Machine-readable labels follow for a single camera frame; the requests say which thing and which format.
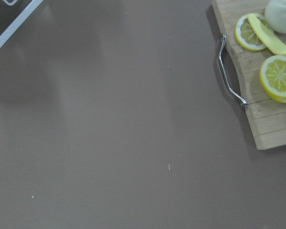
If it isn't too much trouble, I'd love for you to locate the lemon slice near bun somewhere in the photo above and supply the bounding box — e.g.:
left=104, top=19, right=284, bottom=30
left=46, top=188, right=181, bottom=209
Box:
left=235, top=14, right=266, bottom=52

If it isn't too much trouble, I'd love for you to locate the wooden cutting board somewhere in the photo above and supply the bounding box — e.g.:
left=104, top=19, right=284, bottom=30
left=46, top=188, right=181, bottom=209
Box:
left=212, top=0, right=286, bottom=150

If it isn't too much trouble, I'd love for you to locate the yellow plastic knife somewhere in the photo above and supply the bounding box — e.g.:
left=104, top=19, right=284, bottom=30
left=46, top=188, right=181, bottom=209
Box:
left=247, top=13, right=286, bottom=57

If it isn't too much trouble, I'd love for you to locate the steel cutting board handle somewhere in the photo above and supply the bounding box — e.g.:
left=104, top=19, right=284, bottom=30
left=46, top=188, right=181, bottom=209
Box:
left=217, top=34, right=248, bottom=111

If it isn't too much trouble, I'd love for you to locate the lemon slice near handle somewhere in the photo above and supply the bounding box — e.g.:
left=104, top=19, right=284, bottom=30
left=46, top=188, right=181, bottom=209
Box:
left=259, top=55, right=286, bottom=104

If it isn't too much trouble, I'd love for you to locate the aluminium frame post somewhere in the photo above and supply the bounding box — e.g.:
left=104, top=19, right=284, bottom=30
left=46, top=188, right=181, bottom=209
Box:
left=0, top=0, right=43, bottom=48

